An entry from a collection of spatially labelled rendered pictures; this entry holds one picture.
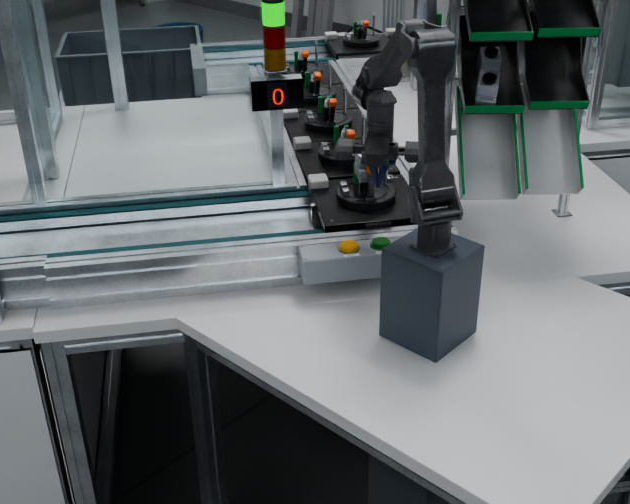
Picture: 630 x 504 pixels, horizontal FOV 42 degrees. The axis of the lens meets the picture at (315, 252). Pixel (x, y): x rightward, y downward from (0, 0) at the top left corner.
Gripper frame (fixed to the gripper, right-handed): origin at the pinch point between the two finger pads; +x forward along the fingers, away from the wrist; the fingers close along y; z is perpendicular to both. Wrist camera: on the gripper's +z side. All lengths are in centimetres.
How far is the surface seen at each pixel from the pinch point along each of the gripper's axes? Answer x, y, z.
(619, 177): 35, 72, -85
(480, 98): -13.1, 21.1, -12.5
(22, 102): -12, -80, -3
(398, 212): 12.1, 4.6, -5.6
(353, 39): 10, -18, -146
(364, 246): 13.2, -2.0, 9.3
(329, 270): 16.1, -8.9, 15.4
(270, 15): -29.3, -25.4, -15.5
